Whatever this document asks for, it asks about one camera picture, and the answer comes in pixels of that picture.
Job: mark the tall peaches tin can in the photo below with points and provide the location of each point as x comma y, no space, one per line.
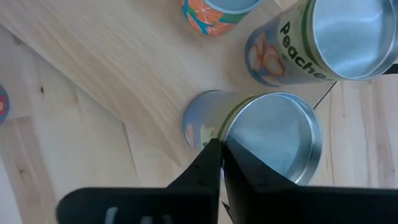
280,46
273,130

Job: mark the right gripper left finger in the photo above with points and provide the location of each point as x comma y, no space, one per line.
199,186

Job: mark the orange print tin can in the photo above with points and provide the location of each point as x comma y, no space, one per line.
214,21

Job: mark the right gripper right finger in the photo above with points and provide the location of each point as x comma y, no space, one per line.
248,186

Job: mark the teal pink corn can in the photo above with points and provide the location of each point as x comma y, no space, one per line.
3,104

